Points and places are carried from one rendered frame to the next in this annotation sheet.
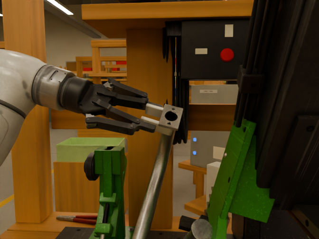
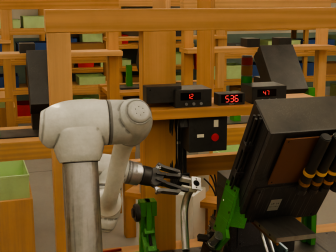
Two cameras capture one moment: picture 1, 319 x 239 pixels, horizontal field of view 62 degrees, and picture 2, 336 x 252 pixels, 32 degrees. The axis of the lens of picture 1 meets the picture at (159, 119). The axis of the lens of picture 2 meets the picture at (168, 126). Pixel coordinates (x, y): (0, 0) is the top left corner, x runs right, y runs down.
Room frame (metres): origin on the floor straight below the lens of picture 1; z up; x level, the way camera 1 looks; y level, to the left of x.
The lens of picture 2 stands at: (-1.51, 0.85, 1.98)
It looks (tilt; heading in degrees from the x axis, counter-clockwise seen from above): 12 degrees down; 340
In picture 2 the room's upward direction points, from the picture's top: straight up
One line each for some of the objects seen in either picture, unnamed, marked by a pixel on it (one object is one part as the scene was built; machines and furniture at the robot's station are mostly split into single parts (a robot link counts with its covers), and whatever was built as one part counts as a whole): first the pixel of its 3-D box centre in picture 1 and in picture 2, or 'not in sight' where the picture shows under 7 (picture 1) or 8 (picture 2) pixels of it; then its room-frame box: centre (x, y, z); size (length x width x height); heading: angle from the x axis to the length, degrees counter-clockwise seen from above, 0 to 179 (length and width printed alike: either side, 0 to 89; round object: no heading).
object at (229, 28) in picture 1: (212, 52); (203, 131); (0.75, -0.15, 1.42); 0.17 x 0.12 x 0.15; 85
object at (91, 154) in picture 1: (91, 166); (135, 212); (0.69, 0.18, 1.12); 0.07 x 0.03 x 0.08; 175
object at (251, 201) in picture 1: (245, 173); (233, 208); (0.48, -0.16, 1.17); 0.13 x 0.12 x 0.20; 85
